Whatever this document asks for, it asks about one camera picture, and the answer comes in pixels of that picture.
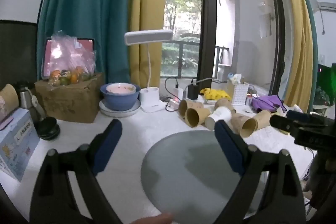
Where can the green lit monitor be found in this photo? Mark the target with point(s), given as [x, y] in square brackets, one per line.
[326, 87]

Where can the white desk lamp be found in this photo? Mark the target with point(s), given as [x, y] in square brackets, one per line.
[149, 37]

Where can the purple cloth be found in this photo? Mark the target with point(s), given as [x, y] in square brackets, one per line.
[267, 103]

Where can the white paper cup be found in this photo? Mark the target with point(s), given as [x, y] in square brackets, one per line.
[221, 115]

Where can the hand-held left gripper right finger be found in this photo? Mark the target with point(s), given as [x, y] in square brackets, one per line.
[229, 148]

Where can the round grey plate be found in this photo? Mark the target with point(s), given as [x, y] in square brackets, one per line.
[183, 174]

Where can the plastic bag of oranges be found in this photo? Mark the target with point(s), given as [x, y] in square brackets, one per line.
[69, 61]

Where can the light blue printed box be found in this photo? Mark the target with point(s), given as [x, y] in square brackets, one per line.
[14, 150]

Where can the white air conditioner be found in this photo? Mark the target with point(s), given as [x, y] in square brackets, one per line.
[325, 3]

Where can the teal curtain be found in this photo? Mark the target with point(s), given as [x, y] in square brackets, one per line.
[86, 11]

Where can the brown paper cup with print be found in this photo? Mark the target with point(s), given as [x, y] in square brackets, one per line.
[8, 101]

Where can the black charger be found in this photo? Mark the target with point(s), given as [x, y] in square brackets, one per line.
[193, 92]

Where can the person's left hand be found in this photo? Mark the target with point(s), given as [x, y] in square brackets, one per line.
[153, 220]

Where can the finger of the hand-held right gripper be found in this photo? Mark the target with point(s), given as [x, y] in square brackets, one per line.
[282, 122]
[302, 116]

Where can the white power strip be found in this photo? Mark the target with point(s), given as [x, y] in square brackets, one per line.
[173, 103]

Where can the blue bowl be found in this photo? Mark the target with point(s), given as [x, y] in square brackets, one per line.
[119, 101]

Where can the steel thermos flask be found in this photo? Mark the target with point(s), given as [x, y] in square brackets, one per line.
[24, 98]

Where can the white charger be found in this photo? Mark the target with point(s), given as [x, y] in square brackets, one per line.
[179, 92]

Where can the cardboard box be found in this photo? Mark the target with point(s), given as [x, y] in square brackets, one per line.
[69, 102]

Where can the tablet with pink screen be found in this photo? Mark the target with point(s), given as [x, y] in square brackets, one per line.
[86, 43]

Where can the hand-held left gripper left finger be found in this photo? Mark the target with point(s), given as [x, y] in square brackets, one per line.
[107, 145]

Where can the dark window frame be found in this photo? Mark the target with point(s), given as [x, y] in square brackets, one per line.
[208, 16]

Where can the pink bowl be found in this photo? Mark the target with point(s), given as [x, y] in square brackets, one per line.
[122, 88]

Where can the pink phone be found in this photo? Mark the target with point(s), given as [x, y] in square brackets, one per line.
[6, 123]

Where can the blue-rimmed white plate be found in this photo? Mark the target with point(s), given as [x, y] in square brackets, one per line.
[116, 111]

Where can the white perforated basket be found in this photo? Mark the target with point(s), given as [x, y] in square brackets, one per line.
[237, 94]

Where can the black round lid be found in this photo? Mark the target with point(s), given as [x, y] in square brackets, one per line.
[48, 129]

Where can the yellow cloth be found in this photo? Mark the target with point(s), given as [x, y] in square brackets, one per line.
[215, 94]

